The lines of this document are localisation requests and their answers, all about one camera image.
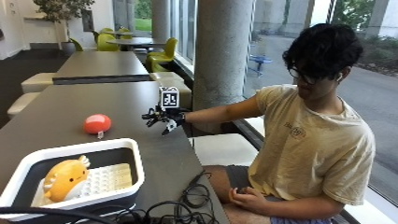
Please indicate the dark shorts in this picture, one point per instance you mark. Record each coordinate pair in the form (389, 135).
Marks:
(240, 177)

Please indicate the white cube of black markers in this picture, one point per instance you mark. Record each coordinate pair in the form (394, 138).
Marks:
(169, 98)

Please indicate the beige stool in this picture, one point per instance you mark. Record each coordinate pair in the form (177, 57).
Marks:
(22, 104)
(38, 82)
(173, 81)

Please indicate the red round soft toy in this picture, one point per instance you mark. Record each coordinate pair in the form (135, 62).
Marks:
(98, 123)

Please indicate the white bench cushion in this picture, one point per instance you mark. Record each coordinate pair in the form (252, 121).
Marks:
(224, 149)

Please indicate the white basket with dark inside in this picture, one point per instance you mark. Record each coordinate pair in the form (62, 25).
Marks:
(132, 174)

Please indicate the green chair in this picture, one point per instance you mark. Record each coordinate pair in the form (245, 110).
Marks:
(76, 45)
(123, 32)
(106, 43)
(163, 56)

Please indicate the long dark table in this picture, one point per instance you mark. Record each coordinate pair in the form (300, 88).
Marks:
(102, 67)

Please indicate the grey concrete pillar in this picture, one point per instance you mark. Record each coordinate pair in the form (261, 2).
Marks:
(161, 20)
(221, 62)

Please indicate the pale yellow t-shirt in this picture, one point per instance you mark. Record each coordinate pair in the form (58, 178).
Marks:
(315, 146)

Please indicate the round dark table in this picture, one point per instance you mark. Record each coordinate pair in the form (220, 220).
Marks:
(131, 41)

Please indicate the the person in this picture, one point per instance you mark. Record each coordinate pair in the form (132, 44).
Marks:
(315, 140)

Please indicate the orange plush toy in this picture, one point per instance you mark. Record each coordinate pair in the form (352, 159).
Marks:
(66, 180)

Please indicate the black-rimmed glasses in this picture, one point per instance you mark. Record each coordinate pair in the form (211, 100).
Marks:
(303, 77)

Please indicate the indoor tree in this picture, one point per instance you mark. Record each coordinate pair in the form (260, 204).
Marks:
(62, 12)

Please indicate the white earbud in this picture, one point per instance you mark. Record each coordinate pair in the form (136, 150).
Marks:
(340, 77)

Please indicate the dark wall panel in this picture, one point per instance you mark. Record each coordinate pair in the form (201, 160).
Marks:
(87, 20)

